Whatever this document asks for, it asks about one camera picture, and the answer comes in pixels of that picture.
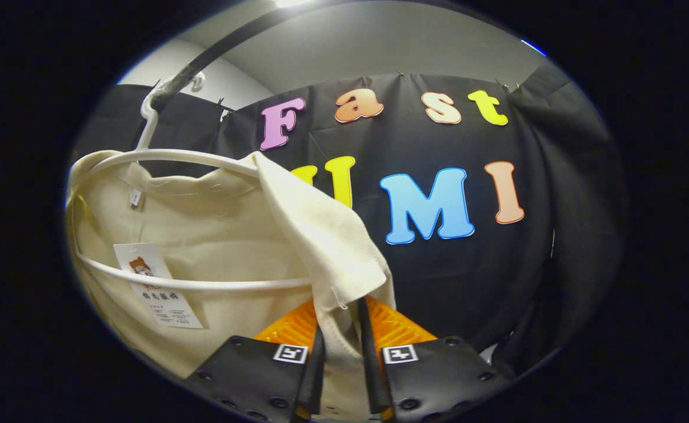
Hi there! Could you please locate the white plastic hanger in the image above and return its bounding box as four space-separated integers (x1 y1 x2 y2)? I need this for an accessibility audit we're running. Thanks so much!
74 70 317 293

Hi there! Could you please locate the black backdrop cloth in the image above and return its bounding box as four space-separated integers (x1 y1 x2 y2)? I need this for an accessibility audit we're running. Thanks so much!
74 56 628 377

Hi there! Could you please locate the white paper garment tag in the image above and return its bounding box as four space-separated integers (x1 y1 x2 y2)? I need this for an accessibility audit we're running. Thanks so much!
113 242 204 330

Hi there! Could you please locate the cream button shirt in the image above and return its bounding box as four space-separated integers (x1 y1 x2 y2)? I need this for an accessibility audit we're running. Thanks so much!
65 150 398 421

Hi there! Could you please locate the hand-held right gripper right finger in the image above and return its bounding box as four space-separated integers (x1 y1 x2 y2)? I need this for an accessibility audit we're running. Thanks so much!
357 297 512 423

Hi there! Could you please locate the black metal clothes rack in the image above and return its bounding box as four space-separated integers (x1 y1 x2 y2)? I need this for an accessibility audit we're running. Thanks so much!
149 0 348 113

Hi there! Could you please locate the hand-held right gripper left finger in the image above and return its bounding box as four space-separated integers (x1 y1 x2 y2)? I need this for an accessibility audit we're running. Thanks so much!
183 300 326 423

